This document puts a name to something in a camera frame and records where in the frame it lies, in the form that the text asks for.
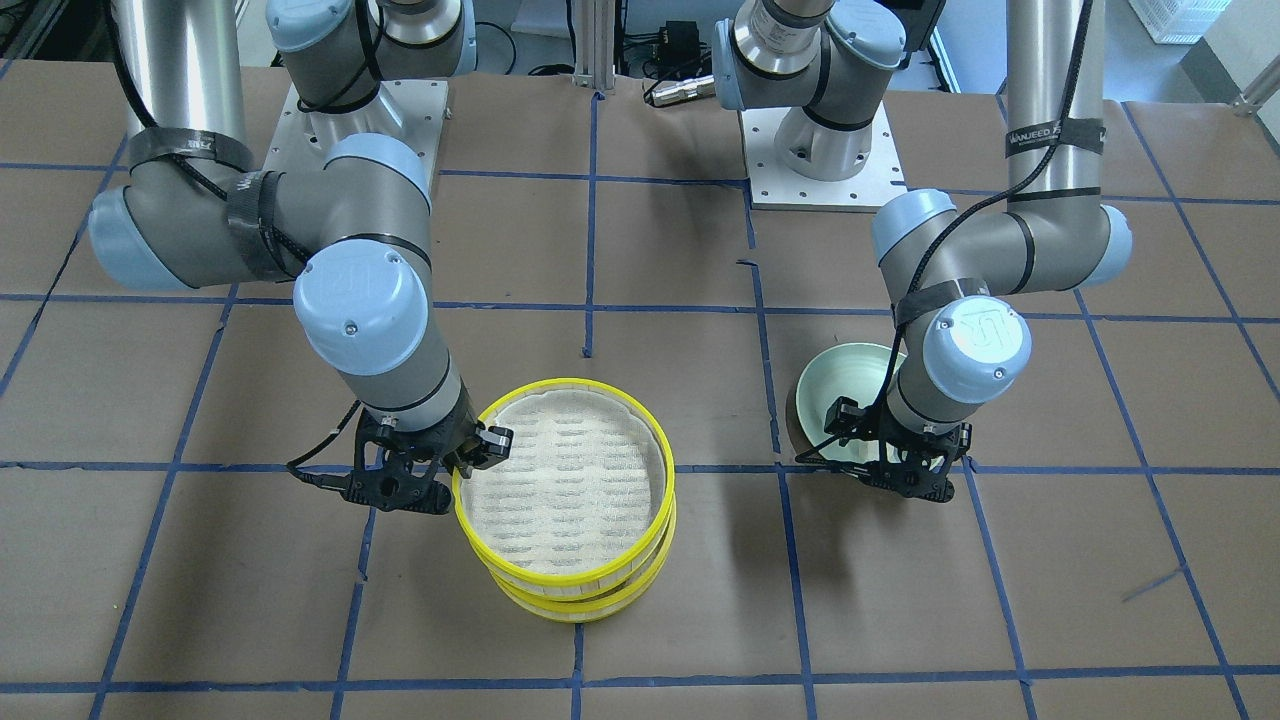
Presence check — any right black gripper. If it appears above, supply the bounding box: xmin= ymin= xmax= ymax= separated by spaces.
xmin=352 ymin=388 xmax=515 ymax=512

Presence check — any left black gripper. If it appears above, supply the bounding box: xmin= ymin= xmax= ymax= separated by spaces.
xmin=795 ymin=397 xmax=973 ymax=501

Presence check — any yellow steamer layer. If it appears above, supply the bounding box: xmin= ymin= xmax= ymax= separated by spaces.
xmin=472 ymin=501 xmax=678 ymax=624
xmin=453 ymin=378 xmax=675 ymax=585

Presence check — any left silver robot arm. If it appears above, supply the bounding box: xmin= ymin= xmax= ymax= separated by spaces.
xmin=712 ymin=1 xmax=1133 ymax=503

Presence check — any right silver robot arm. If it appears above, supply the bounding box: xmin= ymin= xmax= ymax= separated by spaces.
xmin=87 ymin=1 xmax=512 ymax=515

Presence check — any light green plate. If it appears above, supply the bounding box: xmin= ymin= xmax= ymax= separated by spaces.
xmin=788 ymin=343 xmax=890 ymax=479

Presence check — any silver connector plug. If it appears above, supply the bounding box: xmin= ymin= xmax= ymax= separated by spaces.
xmin=643 ymin=76 xmax=716 ymax=108

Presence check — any black power adapter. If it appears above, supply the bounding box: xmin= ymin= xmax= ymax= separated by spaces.
xmin=653 ymin=20 xmax=701 ymax=68

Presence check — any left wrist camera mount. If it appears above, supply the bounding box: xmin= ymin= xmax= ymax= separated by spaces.
xmin=850 ymin=420 xmax=973 ymax=501

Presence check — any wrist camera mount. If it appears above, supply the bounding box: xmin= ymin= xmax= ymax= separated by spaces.
xmin=285 ymin=401 xmax=458 ymax=515
xmin=850 ymin=420 xmax=973 ymax=501

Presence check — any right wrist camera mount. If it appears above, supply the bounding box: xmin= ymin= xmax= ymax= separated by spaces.
xmin=285 ymin=401 xmax=458 ymax=515

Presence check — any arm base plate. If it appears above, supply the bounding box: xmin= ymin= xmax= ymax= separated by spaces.
xmin=739 ymin=105 xmax=906 ymax=213
xmin=262 ymin=79 xmax=449 ymax=197

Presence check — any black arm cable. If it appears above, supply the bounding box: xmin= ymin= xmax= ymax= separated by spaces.
xmin=881 ymin=0 xmax=1096 ymax=401

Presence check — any aluminium frame post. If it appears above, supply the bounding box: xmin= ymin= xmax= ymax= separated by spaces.
xmin=570 ymin=0 xmax=621 ymax=97

